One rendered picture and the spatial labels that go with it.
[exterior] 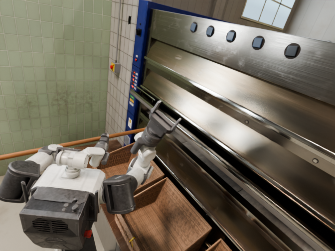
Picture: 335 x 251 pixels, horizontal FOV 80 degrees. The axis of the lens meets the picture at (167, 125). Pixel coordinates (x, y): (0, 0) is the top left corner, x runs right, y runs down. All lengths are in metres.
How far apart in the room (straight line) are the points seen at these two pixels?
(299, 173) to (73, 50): 2.36
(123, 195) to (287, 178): 0.77
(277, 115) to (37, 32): 2.24
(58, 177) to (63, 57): 1.80
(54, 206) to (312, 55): 1.16
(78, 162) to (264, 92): 0.93
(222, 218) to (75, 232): 0.95
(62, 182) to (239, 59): 1.04
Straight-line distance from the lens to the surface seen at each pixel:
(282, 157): 1.14
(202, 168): 1.48
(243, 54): 1.18
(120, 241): 1.72
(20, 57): 2.55
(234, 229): 1.48
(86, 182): 0.94
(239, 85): 1.19
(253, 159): 1.18
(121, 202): 0.93
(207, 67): 1.35
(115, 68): 2.40
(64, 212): 0.86
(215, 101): 1.29
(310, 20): 8.37
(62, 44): 2.56
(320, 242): 1.05
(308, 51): 1.05
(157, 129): 0.84
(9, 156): 1.48
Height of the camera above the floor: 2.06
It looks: 28 degrees down
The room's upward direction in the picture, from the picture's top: 12 degrees clockwise
